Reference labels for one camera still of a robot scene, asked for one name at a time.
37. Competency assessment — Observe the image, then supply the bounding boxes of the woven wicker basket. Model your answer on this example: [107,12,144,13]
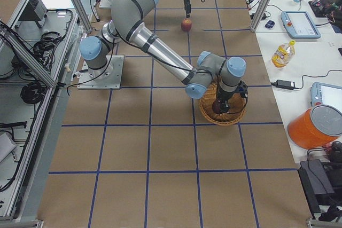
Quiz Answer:
[198,77,248,125]

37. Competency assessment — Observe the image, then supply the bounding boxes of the orange juice bottle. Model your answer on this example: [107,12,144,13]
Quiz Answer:
[271,40,296,68]

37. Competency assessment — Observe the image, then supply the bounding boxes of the orange bucket with lid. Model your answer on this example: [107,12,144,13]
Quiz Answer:
[287,104,341,150]

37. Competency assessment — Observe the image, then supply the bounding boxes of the left teach pendant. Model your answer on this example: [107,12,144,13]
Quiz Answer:
[281,11,321,39]

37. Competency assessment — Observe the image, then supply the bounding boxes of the dark purple apple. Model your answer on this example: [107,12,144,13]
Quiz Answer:
[212,100,221,114]

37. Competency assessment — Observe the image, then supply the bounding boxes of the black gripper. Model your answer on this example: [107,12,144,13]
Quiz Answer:
[215,89,235,113]
[183,0,191,18]

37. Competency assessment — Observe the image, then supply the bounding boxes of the teach pendant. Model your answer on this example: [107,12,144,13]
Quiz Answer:
[310,82,342,112]
[281,11,321,39]

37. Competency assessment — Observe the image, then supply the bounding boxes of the black power adapter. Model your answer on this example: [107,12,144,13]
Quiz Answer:
[271,80,296,90]

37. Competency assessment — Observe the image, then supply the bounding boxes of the right teach pendant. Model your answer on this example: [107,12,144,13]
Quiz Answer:
[310,82,342,112]

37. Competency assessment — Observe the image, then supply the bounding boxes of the red apple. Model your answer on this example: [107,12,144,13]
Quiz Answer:
[181,18,192,32]

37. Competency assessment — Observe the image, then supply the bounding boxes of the dark blue pouch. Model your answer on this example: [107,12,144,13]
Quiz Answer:
[265,20,275,29]

